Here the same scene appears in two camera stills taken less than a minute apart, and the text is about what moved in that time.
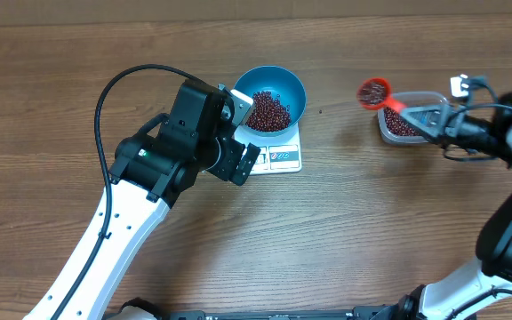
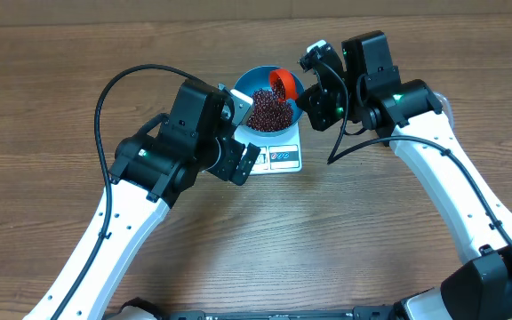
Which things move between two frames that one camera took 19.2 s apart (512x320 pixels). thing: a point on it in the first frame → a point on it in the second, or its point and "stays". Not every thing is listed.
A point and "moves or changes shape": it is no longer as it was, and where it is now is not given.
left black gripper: [238, 163] stays
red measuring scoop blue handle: [374, 94] moves or changes shape
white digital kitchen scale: [277, 155] stays
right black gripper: [444, 126] → [316, 105]
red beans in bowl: [268, 114] stays
